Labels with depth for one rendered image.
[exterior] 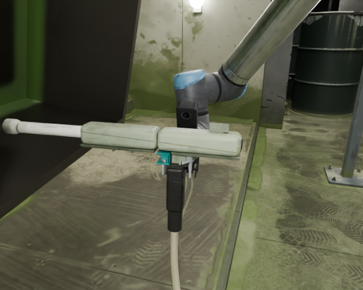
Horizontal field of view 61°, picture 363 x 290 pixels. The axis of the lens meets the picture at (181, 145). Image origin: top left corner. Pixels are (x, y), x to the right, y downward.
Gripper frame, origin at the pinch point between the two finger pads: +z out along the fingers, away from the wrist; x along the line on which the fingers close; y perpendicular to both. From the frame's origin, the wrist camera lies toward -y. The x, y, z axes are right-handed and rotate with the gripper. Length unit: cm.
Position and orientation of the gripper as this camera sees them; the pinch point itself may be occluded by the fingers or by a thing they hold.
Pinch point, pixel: (175, 156)
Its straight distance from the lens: 58.2
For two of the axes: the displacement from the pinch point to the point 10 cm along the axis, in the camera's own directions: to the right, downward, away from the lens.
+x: -9.8, -1.0, 1.4
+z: -1.6, 2.4, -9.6
